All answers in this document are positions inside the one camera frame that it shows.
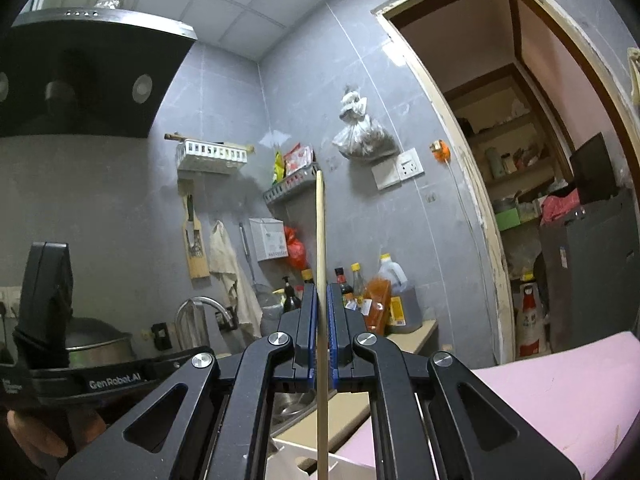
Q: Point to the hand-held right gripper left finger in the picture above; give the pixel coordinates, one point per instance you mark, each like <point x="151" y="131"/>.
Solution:
<point x="312" y="320"/>

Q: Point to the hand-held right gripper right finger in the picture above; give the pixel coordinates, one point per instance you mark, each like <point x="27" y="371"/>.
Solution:
<point x="332" y="320"/>

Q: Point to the wooden chopstick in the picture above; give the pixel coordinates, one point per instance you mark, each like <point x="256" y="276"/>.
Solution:
<point x="321" y="220"/>

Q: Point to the white plastic utensil holder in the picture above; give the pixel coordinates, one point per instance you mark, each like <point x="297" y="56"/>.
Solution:
<point x="290" y="447"/>

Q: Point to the person's left hand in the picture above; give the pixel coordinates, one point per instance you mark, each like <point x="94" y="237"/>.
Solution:
<point x="37" y="432"/>

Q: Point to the soap dispenser bottle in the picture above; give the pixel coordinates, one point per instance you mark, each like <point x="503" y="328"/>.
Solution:
<point x="291" y="300"/>

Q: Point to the red cap sauce bottle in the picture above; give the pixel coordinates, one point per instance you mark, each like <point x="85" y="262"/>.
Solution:
<point x="344" y="285"/>

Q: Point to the orange seasoning packet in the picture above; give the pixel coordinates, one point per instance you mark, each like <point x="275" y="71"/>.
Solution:
<point x="376" y="310"/>

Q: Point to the yellow cap bottle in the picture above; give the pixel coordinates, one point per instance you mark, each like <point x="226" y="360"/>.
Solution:
<point x="357" y="280"/>

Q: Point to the steel pot with lid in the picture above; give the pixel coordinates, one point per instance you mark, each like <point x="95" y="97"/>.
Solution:
<point x="100" y="342"/>

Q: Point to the red plastic bag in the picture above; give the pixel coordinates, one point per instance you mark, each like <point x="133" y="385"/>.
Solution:
<point x="296" y="252"/>

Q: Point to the large oil jug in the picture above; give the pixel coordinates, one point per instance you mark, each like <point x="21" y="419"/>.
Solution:
<point x="402" y="300"/>

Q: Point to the steel sink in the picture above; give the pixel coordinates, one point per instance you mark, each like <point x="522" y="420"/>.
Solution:
<point x="295" y="407"/>

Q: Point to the white tissue box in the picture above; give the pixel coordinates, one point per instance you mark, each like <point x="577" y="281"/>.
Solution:
<point x="267" y="240"/>

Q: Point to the hanging dish cloth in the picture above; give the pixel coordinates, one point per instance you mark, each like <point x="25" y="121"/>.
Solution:
<point x="225" y="260"/>

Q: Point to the steel faucet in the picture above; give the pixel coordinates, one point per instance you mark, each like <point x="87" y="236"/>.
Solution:
<point x="200" y="305"/>

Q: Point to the wooden knife holder board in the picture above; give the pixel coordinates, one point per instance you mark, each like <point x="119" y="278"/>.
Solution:
<point x="197" y="260"/>

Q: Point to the kitchen knife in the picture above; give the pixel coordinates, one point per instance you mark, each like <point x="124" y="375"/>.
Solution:
<point x="191" y="220"/>

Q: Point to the snack packets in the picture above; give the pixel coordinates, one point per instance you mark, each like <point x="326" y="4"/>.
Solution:
<point x="295" y="162"/>

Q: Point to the clear bag of dried goods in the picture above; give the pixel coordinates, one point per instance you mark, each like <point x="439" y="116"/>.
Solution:
<point x="362" y="137"/>

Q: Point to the white bottle with red label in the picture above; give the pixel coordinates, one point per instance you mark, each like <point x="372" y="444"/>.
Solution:
<point x="530" y="320"/>

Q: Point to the green box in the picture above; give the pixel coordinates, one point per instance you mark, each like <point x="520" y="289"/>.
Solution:
<point x="507" y="220"/>

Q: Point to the pink floral tablecloth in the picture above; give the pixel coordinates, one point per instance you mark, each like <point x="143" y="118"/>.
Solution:
<point x="525" y="385"/>

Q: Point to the wooden rolling pin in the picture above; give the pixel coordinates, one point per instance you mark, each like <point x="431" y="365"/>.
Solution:
<point x="172" y="136"/>

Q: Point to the black range hood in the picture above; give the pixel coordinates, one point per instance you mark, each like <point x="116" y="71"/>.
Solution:
<point x="90" y="75"/>

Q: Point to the wooden shelf unit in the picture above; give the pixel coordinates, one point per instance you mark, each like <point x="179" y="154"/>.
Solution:
<point x="505" y="160"/>

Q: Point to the red cloth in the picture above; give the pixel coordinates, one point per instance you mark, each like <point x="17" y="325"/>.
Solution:
<point x="560" y="207"/>

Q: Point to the grey cabinet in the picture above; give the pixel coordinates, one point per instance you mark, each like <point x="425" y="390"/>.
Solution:
<point x="585" y="280"/>

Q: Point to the black panel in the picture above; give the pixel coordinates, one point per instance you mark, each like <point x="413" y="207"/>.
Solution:
<point x="595" y="170"/>

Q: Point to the grey wall shelf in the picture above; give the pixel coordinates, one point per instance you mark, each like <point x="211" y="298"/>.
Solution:
<point x="290" y="187"/>

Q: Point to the white wall switch plates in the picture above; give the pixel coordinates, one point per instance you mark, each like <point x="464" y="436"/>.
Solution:
<point x="397" y="170"/>

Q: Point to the wooden door frame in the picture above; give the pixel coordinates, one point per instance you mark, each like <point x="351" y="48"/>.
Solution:
<point x="480" y="220"/>

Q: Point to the white wall basket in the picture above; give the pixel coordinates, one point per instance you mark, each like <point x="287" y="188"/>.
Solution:
<point x="212" y="157"/>

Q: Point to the orange wall hook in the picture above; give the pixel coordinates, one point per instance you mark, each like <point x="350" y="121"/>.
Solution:
<point x="440" y="151"/>

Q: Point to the foil exhaust duct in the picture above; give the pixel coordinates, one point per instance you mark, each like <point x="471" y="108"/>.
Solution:
<point x="109" y="0"/>

